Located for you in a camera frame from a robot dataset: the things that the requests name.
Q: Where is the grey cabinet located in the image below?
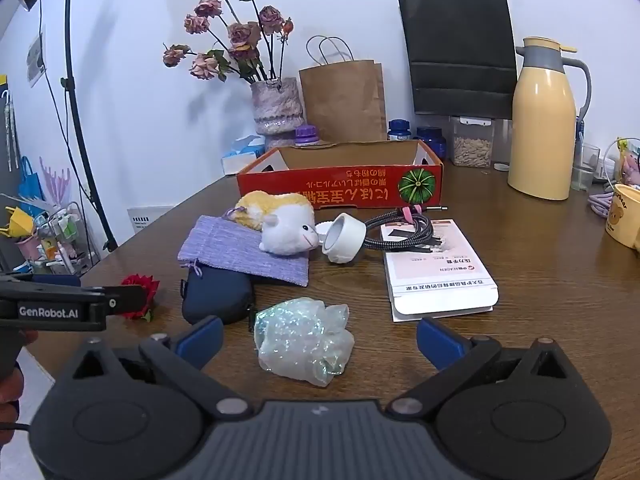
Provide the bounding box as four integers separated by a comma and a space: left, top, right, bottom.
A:
0, 75, 22, 211

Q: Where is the purple coiled cable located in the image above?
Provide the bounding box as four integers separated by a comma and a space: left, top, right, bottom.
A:
587, 180, 619, 219

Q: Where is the wire storage rack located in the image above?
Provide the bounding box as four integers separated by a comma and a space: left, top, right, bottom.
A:
20, 201, 101, 274

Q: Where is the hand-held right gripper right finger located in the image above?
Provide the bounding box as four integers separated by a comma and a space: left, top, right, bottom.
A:
384, 316, 584, 422

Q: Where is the yellow watering can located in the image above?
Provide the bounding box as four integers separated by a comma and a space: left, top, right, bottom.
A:
0, 205, 37, 239

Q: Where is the black braided cable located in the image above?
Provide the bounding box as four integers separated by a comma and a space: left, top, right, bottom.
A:
361, 205, 449, 256

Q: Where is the white paper box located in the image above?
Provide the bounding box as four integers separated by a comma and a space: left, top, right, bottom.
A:
380, 218, 500, 324

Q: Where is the person's left hand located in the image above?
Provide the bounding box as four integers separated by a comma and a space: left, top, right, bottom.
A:
0, 329, 39, 444

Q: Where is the blue tote bag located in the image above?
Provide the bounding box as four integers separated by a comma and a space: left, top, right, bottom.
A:
17, 156, 46, 207

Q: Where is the brown paper bag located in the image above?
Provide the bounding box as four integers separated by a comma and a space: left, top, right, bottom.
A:
299, 36, 387, 144

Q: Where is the navy zip case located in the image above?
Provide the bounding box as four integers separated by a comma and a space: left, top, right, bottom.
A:
180, 259, 257, 326

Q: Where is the black paper bag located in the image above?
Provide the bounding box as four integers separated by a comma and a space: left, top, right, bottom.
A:
398, 0, 519, 121

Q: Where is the red artificial flower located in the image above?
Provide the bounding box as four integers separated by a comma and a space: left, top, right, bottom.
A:
121, 274, 161, 322

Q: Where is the white tape roll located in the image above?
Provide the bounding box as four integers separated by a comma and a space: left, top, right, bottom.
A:
321, 212, 369, 265

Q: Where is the purple cloth pouch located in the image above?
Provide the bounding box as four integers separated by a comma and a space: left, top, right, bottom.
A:
177, 215, 311, 288

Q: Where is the white yellow plush hamster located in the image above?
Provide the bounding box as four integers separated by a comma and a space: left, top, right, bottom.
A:
234, 190, 321, 255

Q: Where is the clear seed container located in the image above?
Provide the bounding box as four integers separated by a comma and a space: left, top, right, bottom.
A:
448, 116, 496, 169

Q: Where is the red cardboard box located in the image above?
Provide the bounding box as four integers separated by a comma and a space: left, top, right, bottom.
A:
236, 139, 445, 211

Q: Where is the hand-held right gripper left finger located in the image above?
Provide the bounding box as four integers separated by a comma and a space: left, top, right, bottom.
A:
54, 316, 254, 422

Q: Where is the pink and yellow packet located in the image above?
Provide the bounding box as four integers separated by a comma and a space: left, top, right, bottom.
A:
615, 137, 640, 186

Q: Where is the purple lid bottle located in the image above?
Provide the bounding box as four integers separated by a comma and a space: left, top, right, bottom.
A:
294, 125, 321, 148

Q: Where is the blue white tissue box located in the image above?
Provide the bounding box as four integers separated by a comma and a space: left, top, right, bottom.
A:
221, 135, 267, 176

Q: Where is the yellow thermos jug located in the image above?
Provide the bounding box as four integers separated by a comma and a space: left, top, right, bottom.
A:
507, 36, 592, 201

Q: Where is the iridescent plastic bag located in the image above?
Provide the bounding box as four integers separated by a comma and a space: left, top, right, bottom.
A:
253, 297, 356, 389

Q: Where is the purple coral decoration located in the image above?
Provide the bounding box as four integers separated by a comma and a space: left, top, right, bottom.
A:
39, 156, 72, 202

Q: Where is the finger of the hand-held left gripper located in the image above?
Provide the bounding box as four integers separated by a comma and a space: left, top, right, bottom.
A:
75, 284, 145, 319
0, 270, 82, 290

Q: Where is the yellow bear mug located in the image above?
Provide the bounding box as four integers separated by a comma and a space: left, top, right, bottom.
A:
605, 182, 640, 252

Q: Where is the black light stand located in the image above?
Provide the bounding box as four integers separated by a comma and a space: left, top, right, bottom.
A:
0, 0, 119, 252

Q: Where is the clear glass cup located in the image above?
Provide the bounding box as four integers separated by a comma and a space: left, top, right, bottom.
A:
571, 143, 601, 192

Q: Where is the purple white knitted vase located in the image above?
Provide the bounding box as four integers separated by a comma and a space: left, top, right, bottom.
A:
250, 77, 305, 136

